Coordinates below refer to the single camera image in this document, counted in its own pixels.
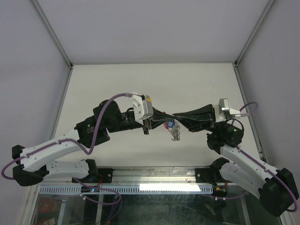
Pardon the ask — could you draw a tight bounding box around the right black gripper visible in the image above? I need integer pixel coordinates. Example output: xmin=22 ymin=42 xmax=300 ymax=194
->
xmin=172 ymin=104 xmax=225 ymax=135

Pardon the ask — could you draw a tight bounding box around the blue tag key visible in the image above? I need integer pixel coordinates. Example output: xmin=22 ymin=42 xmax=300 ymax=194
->
xmin=166 ymin=119 xmax=175 ymax=128

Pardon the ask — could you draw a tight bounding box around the red handled keyring holder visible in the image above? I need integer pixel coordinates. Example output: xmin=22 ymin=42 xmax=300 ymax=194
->
xmin=164 ymin=120 xmax=180 ymax=141

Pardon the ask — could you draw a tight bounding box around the yellow tag silver key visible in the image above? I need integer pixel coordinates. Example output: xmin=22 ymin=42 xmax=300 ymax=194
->
xmin=144 ymin=95 xmax=152 ymax=102

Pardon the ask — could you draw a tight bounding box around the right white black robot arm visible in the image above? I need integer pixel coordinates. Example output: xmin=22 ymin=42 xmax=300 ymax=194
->
xmin=173 ymin=98 xmax=300 ymax=217

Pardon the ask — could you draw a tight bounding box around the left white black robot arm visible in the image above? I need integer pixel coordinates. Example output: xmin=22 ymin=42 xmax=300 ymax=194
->
xmin=12 ymin=100 xmax=175 ymax=187

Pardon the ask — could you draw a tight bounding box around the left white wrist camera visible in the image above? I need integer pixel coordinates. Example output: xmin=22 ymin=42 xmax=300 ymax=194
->
xmin=129 ymin=92 xmax=153 ymax=124

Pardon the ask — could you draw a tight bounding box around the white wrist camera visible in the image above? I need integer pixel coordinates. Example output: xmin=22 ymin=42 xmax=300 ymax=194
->
xmin=129 ymin=92 xmax=153 ymax=124
xmin=213 ymin=98 xmax=241 ymax=122

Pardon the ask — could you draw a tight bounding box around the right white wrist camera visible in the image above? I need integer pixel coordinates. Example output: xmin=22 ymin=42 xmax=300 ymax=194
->
xmin=213 ymin=98 xmax=241 ymax=122

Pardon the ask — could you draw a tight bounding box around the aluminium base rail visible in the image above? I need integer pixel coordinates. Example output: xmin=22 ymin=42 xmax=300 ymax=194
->
xmin=80 ymin=166 xmax=225 ymax=185

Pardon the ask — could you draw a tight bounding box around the white slotted cable duct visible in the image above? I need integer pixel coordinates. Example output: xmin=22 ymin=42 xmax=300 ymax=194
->
xmin=39 ymin=184 xmax=213 ymax=195

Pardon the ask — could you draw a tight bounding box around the right aluminium frame post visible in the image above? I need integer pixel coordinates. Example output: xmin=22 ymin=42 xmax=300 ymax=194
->
xmin=235 ymin=0 xmax=277 ymax=66

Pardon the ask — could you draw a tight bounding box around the aluminium frame post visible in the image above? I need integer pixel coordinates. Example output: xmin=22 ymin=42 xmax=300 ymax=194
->
xmin=29 ymin=0 xmax=73 ymax=69
xmin=235 ymin=0 xmax=277 ymax=66

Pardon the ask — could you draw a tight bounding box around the left aluminium frame post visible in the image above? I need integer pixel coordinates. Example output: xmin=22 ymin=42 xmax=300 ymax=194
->
xmin=29 ymin=0 xmax=73 ymax=69

